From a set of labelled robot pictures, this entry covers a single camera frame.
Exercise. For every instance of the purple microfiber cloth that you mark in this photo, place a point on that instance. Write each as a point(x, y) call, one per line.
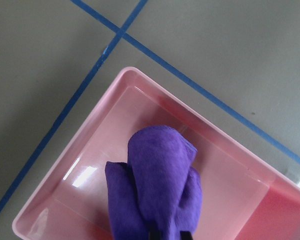
point(156, 190)

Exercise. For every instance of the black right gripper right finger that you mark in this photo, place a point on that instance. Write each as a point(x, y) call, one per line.
point(185, 235)

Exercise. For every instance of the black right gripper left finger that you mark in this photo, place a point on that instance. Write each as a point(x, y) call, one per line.
point(154, 235)

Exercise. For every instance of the pink plastic bin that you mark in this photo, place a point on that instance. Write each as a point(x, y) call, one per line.
point(244, 198)

